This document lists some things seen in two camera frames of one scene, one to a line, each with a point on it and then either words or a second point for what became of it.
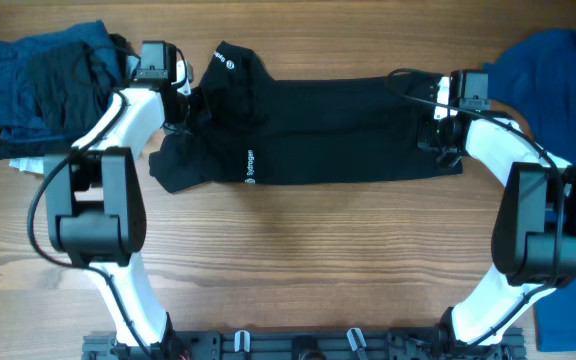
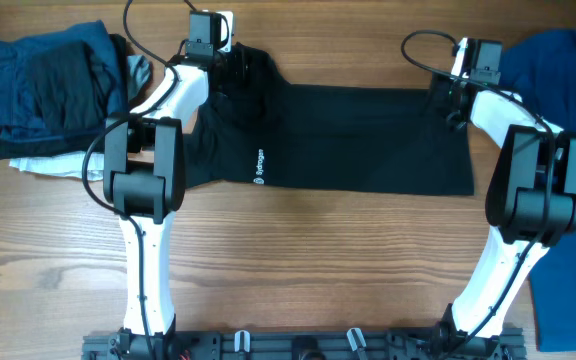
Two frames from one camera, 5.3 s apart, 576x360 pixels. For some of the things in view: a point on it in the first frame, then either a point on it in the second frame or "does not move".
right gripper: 425,137 -> 438,86
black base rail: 303,344 does not move
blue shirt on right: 561,86 does not move
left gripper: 203,113 -> 237,72
